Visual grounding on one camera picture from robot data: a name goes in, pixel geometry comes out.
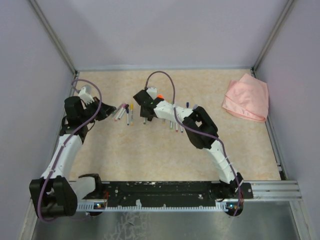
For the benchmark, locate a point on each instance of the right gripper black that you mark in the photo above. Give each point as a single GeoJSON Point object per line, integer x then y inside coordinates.
{"type": "Point", "coordinates": [143, 115]}

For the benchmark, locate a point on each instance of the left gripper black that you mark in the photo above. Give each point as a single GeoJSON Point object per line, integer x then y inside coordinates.
{"type": "Point", "coordinates": [104, 110]}

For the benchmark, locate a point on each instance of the yellow cap paint marker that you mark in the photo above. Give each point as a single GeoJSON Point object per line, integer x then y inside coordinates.
{"type": "Point", "coordinates": [131, 113]}

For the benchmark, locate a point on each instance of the blue cap white marker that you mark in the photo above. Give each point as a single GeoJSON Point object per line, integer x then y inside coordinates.
{"type": "Point", "coordinates": [181, 129]}

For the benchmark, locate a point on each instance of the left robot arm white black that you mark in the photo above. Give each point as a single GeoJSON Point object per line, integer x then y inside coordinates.
{"type": "Point", "coordinates": [52, 194]}

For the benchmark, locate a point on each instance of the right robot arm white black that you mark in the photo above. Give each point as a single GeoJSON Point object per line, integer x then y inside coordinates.
{"type": "Point", "coordinates": [201, 131]}

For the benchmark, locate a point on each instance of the grey transparent pen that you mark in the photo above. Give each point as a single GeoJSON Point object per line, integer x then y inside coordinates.
{"type": "Point", "coordinates": [118, 109]}

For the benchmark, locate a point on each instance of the pink cap white marker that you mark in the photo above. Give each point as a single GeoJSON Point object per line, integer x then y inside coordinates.
{"type": "Point", "coordinates": [122, 108]}

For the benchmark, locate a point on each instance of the small blue cap marker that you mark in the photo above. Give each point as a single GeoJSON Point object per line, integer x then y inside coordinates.
{"type": "Point", "coordinates": [127, 116]}

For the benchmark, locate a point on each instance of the black cap white marker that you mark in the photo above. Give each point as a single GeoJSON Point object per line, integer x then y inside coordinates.
{"type": "Point", "coordinates": [125, 110]}

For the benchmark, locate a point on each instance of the pink cloth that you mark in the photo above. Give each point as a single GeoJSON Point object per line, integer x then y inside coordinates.
{"type": "Point", "coordinates": [247, 98]}

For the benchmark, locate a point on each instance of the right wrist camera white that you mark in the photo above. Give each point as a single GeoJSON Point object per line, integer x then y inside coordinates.
{"type": "Point", "coordinates": [152, 91]}

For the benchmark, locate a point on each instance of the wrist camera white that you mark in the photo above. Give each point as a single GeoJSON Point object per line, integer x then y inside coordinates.
{"type": "Point", "coordinates": [85, 95]}
{"type": "Point", "coordinates": [152, 91]}

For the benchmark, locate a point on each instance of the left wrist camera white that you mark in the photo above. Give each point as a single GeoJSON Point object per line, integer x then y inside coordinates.
{"type": "Point", "coordinates": [85, 95]}

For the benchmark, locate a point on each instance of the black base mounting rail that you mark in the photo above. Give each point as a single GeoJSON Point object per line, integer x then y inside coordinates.
{"type": "Point", "coordinates": [164, 193]}

